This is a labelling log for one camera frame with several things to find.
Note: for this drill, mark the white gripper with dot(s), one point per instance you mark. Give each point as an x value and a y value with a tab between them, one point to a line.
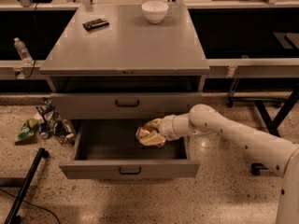
166	128

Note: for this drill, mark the black snack bar packet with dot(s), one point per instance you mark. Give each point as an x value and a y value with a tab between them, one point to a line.
90	25

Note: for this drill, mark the orange soda can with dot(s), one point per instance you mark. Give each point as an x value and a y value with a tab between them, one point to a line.
149	135

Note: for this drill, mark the grey upper closed drawer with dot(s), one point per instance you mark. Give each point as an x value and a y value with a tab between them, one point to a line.
123	105

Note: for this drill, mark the white ceramic bowl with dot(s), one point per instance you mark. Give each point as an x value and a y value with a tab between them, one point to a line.
154	11

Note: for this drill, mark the black stand leg left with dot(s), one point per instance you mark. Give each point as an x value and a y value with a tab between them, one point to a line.
23	184

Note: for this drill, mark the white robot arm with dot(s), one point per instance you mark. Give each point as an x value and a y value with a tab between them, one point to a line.
277	154

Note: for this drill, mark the blue soda can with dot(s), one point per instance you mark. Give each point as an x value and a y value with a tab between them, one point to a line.
44	131

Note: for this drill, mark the black stand base right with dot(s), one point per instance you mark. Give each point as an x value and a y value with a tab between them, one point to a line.
284	105

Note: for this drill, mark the clear plastic water bottle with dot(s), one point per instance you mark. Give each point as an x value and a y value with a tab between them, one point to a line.
23	52

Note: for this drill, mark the green chip bag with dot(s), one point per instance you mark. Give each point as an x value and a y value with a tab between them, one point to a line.
27	132

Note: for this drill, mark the grey open lower drawer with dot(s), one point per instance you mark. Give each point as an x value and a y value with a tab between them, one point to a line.
108	149

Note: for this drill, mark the grey metal drawer cabinet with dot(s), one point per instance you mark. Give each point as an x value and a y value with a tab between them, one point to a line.
130	55

